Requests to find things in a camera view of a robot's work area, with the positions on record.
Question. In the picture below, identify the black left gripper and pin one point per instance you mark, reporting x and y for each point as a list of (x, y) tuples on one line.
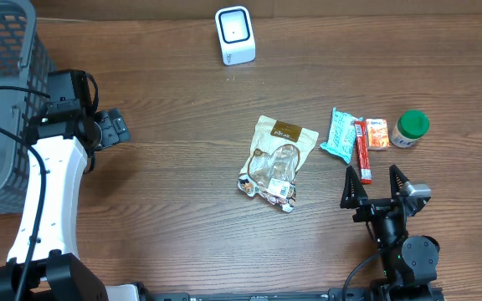
[(113, 126)]

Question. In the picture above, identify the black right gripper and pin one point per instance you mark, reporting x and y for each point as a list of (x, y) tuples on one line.
[(378, 210)]

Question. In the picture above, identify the red white snack packet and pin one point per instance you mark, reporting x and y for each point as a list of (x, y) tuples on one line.
[(362, 151)]

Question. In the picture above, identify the teal tissue packet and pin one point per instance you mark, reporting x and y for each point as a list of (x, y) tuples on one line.
[(341, 136)]

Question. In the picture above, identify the green lid jar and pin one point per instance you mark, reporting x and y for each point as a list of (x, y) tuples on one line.
[(409, 129)]

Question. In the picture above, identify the white brown snack bag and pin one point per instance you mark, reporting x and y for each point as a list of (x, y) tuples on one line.
[(278, 150)]

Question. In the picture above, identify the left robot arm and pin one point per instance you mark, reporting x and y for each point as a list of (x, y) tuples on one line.
[(43, 263)]

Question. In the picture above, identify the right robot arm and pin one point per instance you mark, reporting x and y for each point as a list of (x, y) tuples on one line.
[(408, 262)]

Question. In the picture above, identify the white barcode scanner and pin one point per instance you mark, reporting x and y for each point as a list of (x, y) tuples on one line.
[(235, 35)]

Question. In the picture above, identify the grey plastic mesh basket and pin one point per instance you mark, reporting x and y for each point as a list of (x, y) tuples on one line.
[(24, 67)]

